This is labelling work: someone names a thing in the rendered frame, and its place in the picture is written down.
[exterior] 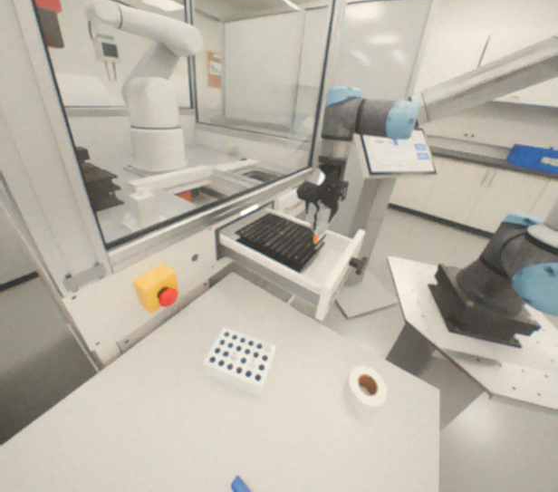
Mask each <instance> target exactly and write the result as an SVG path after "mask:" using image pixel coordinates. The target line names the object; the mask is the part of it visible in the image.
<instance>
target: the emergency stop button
mask: <svg viewBox="0 0 558 492"><path fill-rule="evenodd" d="M177 299H178V290H176V289H175V288H169V289H167V290H165V291H164V292H163V293H162V294H161V295H160V297H159V304H160V305H161V306H162V307H168V306H171V305H173V304H174V303H175V302H176V301H177Z"/></svg>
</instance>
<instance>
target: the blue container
mask: <svg viewBox="0 0 558 492"><path fill-rule="evenodd" d="M506 160H507V161H508V162H510V163H511V164H513V165H514V166H518V167H523V168H528V169H537V170H541V171H546V172H551V173H555V174H558V150H551V149H546V148H539V147H534V146H528V145H523V144H516V143H515V144H514V146H513V147H512V149H511V151H510V153H509V155H508V156H507V158H506Z"/></svg>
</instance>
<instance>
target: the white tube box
mask: <svg viewBox="0 0 558 492"><path fill-rule="evenodd" d="M267 343H269V342H264V341H261V340H259V339H256V338H254V337H251V336H248V335H245V334H243V333H239V332H236V331H233V330H231V329H228V328H226V327H224V328H223V330H222V331H221V333H220V334H219V335H218V337H217V339H216V341H215V343H214V344H213V346H212V348H211V350H210V351H209V353H208V355H207V357H206V359H205V360H204V361H203V369H204V373H205V374H207V375H209V376H211V377H214V378H216V379H218V380H221V381H224V382H226V383H228V384H231V385H233V386H236V387H237V388H239V389H242V390H244V391H248V392H251V393H253V394H255V395H257V396H260V397H262V396H263V393H264V390H265V385H266V383H267V380H268V377H269V373H270V370H271V368H272V365H273V362H274V357H275V352H276V345H274V344H271V343H270V344H271V345H272V347H271V351H270V352H266V351H265V345H266V344H267ZM233 351H237V353H238V357H237V360H235V361H233V360H232V352H233ZM251 358H255V367H253V368H252V367H250V365H249V361H250V359H251Z"/></svg>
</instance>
